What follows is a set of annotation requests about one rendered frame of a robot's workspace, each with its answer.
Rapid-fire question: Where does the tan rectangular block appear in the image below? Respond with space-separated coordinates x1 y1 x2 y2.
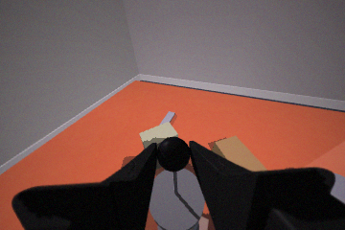
212 136 267 172

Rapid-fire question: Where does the pale lavender flat bar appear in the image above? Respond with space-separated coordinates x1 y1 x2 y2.
160 111 175 125

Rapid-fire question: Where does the beige block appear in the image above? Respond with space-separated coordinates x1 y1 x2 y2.
139 122 178 170

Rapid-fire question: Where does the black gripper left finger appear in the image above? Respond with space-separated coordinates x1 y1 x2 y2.
11 143 157 230

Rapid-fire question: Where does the glass french press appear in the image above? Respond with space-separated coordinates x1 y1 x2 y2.
149 137 205 230

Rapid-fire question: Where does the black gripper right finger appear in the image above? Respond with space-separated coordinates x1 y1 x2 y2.
189 141 335 230

